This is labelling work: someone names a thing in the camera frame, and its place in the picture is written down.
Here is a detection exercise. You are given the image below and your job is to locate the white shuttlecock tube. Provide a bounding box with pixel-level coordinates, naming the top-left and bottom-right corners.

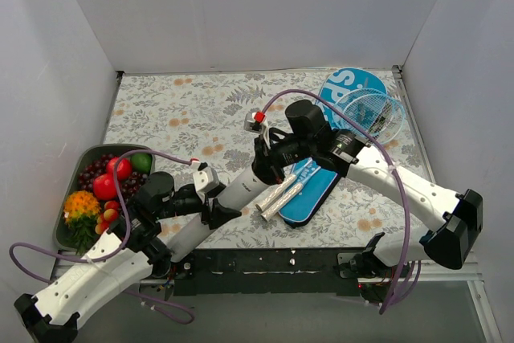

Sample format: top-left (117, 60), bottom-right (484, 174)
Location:
top-left (168, 165), bottom-right (280, 263)

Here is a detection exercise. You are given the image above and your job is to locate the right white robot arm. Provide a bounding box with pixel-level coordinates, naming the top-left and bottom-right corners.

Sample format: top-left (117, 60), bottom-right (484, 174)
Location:
top-left (244, 100), bottom-right (483, 277)

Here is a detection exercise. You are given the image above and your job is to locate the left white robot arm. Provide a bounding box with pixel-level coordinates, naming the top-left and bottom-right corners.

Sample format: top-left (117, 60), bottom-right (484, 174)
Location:
top-left (14, 168), bottom-right (265, 342)

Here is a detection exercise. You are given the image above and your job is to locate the blue badminton racket upper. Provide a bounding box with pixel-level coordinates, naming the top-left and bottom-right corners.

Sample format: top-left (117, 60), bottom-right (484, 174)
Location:
top-left (255, 88), bottom-right (404, 219)

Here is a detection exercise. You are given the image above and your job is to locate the blue badminton racket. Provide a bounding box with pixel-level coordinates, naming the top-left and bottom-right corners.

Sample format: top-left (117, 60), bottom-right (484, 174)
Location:
top-left (255, 88), bottom-right (404, 219)
top-left (256, 89), bottom-right (405, 226)

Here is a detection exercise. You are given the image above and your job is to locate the blue badminton racket lower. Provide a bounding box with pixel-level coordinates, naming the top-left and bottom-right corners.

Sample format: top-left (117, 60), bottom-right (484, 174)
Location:
top-left (256, 89), bottom-right (405, 226)

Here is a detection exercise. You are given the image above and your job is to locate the green lime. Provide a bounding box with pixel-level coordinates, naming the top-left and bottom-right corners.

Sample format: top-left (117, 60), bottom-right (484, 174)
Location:
top-left (130, 153), bottom-right (153, 174)

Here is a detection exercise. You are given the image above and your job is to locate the red apple upper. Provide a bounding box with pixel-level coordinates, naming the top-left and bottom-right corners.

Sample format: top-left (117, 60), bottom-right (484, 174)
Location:
top-left (106, 157), bottom-right (133, 181)

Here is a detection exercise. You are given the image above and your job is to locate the red apple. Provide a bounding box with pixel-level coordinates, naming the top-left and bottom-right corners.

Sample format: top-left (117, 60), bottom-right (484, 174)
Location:
top-left (106, 157), bottom-right (133, 181)
top-left (92, 174), bottom-right (116, 201)

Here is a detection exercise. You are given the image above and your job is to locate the small red-yellow fruit bunch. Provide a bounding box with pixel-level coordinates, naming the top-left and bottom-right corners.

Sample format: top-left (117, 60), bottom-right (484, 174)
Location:
top-left (95, 200), bottom-right (120, 235)

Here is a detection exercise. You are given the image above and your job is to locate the red apple lower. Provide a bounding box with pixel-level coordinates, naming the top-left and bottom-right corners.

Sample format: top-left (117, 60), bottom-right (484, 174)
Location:
top-left (92, 174), bottom-right (116, 201)

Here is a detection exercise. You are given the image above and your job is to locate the floral tablecloth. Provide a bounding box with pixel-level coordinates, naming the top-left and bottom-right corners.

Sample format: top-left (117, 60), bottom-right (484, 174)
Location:
top-left (104, 68), bottom-right (405, 248)

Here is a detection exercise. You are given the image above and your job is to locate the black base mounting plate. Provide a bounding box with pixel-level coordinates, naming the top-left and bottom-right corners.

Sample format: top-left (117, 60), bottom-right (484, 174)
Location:
top-left (138, 247), bottom-right (402, 304)

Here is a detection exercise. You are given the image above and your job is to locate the dark grape bunch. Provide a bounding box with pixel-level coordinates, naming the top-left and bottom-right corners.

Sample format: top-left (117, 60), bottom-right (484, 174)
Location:
top-left (79, 154), bottom-right (150, 200)

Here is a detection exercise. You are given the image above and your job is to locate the blue racket bag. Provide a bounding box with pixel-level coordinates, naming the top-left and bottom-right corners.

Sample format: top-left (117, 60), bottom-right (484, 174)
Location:
top-left (279, 67), bottom-right (387, 228)

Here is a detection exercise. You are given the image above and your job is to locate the orange flower decoration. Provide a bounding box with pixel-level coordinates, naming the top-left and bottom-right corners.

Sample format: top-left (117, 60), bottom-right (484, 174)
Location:
top-left (63, 190), bottom-right (100, 255)

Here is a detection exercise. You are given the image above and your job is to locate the grey fruit tray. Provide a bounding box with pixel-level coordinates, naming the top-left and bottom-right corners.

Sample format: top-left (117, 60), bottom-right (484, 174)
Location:
top-left (53, 144), bottom-right (148, 251)

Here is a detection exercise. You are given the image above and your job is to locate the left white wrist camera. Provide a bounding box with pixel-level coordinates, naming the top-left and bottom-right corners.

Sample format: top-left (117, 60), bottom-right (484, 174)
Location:
top-left (190, 158), bottom-right (219, 201)

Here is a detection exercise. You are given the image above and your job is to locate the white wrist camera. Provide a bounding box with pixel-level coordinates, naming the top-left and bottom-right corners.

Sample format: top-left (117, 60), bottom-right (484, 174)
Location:
top-left (243, 111), bottom-right (269, 139)
top-left (190, 158), bottom-right (219, 201)

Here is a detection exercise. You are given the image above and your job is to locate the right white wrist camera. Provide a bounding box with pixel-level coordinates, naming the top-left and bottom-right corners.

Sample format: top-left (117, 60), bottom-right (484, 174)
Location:
top-left (243, 111), bottom-right (269, 139)

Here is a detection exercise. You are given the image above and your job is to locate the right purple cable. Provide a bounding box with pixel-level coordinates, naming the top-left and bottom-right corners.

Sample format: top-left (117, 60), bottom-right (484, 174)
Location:
top-left (263, 89), bottom-right (422, 315)

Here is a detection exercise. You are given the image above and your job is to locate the aluminium frame rail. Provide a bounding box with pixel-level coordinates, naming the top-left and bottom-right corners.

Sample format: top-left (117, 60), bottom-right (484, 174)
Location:
top-left (392, 65), bottom-right (503, 342)

